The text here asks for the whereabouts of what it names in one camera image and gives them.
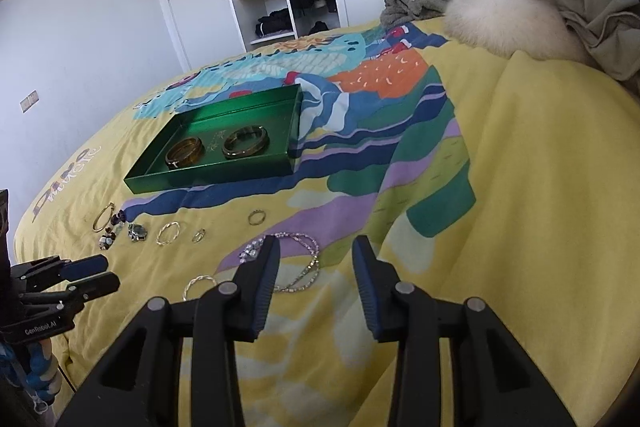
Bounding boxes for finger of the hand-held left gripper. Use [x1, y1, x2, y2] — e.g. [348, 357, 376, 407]
[11, 255, 110, 283]
[20, 272, 121, 308]

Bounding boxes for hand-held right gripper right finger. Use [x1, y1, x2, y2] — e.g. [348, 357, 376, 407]
[351, 235, 576, 427]

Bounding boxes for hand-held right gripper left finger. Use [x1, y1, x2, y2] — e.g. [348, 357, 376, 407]
[57, 234, 281, 427]

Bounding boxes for crystal chain necklace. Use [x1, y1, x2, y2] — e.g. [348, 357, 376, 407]
[238, 232, 321, 294]

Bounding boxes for brown bead bracelet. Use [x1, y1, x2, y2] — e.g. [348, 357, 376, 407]
[96, 212, 129, 251]

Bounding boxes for thin gold bangle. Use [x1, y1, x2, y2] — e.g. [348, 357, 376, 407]
[92, 202, 117, 232]

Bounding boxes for large twisted silver bracelet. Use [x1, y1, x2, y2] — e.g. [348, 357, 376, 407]
[182, 274, 219, 303]

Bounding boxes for small twisted silver bracelet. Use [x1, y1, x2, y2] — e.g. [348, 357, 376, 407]
[155, 220, 181, 247]

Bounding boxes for green tray box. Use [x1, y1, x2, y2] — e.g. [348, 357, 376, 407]
[123, 85, 304, 195]

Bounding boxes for person's left hand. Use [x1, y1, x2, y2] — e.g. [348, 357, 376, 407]
[0, 339, 64, 404]

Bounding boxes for dark olive bangle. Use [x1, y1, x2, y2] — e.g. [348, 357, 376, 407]
[221, 125, 271, 160]

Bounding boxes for brown amber bangle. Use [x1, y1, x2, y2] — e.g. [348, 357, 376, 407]
[165, 136, 206, 170]

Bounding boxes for black folded clothes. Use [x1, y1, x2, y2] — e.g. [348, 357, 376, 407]
[255, 8, 294, 39]

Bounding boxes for grey blanket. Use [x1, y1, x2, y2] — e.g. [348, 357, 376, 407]
[381, 0, 459, 28]

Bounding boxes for white fluffy pillow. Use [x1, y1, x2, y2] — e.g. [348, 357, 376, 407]
[443, 0, 592, 61]

